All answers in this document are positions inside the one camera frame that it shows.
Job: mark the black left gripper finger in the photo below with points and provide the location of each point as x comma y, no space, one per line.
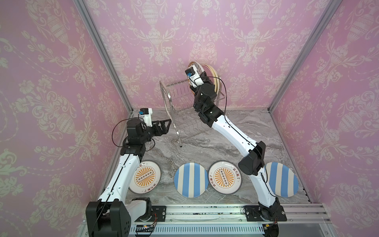
164,128
163,121

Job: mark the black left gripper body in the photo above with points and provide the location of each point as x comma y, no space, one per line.
148,133

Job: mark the cream beige plate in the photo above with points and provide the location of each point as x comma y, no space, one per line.
219,85

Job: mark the yellow bear plate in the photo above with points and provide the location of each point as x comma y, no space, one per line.
215,77

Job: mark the blue striped plate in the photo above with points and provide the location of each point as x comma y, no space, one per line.
282,180
191,180

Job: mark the orange sunburst plate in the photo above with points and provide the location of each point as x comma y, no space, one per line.
146,178
224,177

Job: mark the pink bear plate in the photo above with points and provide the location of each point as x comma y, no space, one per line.
208,73

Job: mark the brown rim petal pattern plate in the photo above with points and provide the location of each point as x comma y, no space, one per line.
198,66

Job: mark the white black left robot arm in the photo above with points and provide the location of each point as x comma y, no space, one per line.
109,216

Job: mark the stainless steel dish rack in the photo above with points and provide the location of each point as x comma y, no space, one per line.
190,114

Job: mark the small circuit board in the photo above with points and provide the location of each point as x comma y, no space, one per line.
140,229

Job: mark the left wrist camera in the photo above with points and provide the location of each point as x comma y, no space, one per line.
146,115

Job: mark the left aluminium corner post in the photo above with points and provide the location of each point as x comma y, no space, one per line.
100,46

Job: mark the aluminium corner post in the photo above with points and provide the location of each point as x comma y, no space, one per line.
100,46
326,16

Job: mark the right aluminium corner post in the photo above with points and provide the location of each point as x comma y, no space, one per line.
326,16

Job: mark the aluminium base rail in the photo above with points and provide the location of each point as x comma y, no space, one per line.
195,220

